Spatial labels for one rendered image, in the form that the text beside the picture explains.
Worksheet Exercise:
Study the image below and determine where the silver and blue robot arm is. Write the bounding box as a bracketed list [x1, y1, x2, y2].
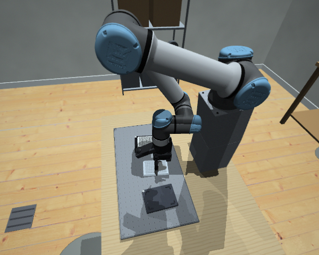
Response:
[95, 10, 271, 158]

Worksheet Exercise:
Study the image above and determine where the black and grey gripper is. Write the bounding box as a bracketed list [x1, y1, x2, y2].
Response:
[153, 138, 172, 176]

